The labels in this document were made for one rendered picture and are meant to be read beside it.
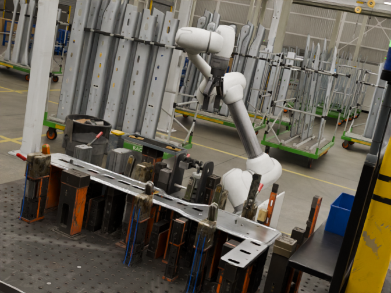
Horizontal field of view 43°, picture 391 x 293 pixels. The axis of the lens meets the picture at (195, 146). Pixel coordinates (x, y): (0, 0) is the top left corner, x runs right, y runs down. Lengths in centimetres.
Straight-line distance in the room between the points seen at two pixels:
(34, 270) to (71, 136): 307
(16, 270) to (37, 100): 404
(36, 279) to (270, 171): 159
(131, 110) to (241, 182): 406
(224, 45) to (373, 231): 127
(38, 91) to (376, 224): 501
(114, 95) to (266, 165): 421
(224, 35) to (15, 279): 146
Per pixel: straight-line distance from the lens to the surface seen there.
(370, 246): 165
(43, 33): 609
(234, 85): 305
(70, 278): 227
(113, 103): 706
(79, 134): 524
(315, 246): 224
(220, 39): 251
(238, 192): 307
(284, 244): 211
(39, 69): 612
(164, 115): 911
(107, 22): 718
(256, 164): 312
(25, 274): 228
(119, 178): 267
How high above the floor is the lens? 180
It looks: 12 degrees down
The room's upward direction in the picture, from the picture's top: 11 degrees clockwise
